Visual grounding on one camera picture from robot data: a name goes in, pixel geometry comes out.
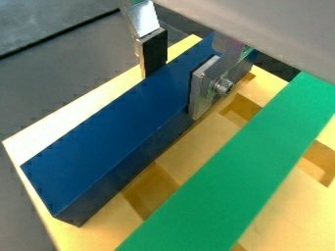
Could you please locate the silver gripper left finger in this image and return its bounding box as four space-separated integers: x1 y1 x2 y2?
116 0 168 77

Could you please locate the blue long bar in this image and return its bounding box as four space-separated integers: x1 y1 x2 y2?
21 35 217 226

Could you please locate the green long bar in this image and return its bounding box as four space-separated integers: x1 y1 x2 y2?
114 73 335 251

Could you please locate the yellow slotted board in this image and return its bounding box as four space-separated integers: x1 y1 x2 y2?
1 33 335 251

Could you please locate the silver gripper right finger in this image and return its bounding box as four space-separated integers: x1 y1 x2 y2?
188 32 253 121

